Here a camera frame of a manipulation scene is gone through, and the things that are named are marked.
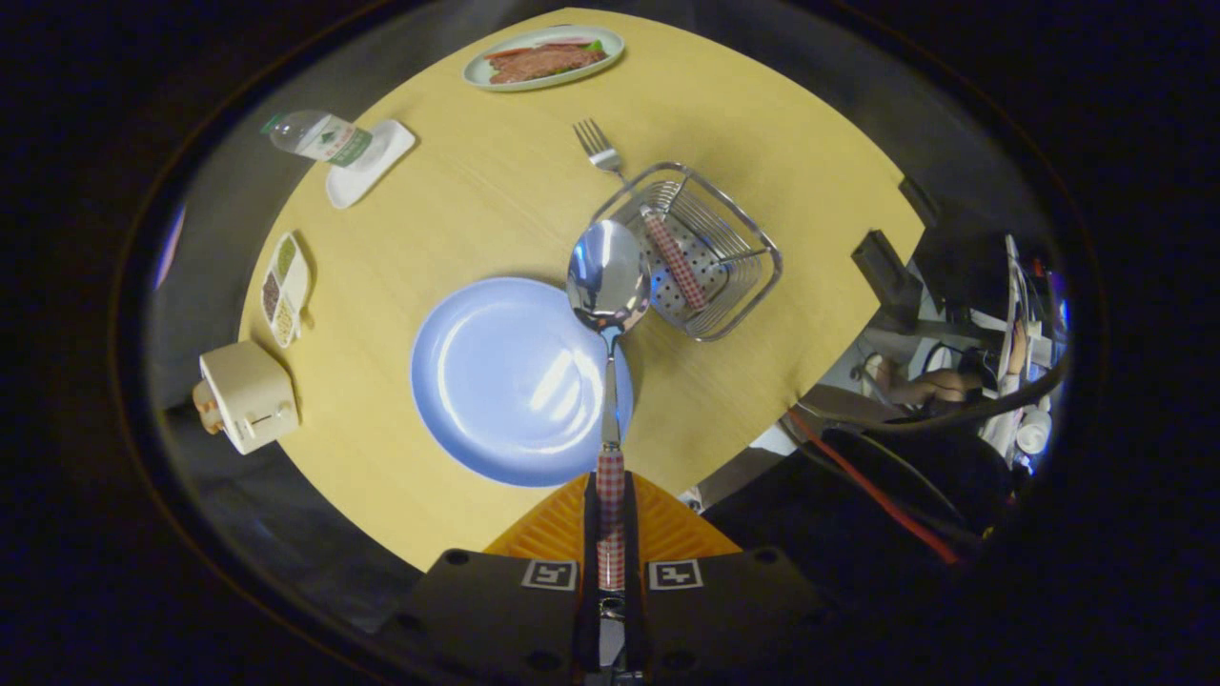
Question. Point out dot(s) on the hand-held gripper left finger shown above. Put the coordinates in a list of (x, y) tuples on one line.
[(496, 619)]

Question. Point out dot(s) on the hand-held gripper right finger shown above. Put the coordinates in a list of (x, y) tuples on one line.
[(724, 619)]

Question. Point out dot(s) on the light blue round plate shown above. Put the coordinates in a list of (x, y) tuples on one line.
[(496, 381)]

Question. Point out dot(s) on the cream white toaster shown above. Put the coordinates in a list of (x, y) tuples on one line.
[(253, 395)]

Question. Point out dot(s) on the brown toast slice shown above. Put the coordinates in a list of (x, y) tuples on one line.
[(213, 421), (204, 395)]

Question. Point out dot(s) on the black table clamp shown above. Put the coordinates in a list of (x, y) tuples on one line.
[(882, 272)]

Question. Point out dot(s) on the white divided dish with beans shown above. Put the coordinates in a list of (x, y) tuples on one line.
[(284, 286)]

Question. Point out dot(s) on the white square coaster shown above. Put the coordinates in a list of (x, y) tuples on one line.
[(384, 157)]

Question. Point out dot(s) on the clear water bottle green cap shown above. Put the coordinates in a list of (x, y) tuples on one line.
[(319, 138)]

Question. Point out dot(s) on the pale green oval plate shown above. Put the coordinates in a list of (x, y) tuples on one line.
[(477, 71)]

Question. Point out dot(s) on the sliced meat with vegetables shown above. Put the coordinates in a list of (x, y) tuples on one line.
[(543, 62)]

